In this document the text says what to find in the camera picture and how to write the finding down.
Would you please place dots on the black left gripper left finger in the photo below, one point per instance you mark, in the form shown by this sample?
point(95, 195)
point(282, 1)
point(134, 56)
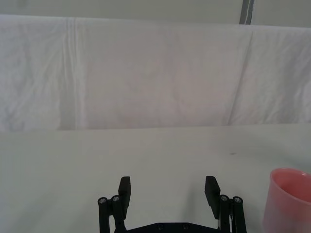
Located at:
point(125, 191)

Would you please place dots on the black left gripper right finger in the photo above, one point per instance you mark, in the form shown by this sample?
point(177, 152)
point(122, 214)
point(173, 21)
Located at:
point(212, 191)

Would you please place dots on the white table cloth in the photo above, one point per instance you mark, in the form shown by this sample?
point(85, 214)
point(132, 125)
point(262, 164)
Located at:
point(155, 157)

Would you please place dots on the pink plastic cup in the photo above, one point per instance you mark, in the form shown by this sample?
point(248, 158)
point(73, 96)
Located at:
point(279, 206)

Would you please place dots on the white curtain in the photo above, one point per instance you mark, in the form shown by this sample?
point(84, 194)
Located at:
point(155, 72)

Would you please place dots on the grey striped post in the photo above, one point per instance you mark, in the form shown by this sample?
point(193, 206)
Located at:
point(246, 12)

